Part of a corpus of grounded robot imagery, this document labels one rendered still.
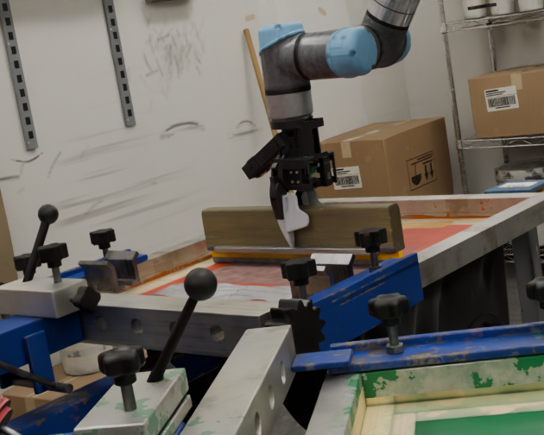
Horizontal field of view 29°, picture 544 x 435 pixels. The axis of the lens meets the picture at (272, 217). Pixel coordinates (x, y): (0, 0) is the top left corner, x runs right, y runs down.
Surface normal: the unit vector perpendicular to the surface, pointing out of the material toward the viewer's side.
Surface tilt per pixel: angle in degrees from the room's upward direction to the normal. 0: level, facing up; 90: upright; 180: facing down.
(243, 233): 90
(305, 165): 90
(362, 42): 92
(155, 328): 90
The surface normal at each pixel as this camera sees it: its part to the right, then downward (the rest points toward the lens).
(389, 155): 0.78, -0.09
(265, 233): -0.63, 0.23
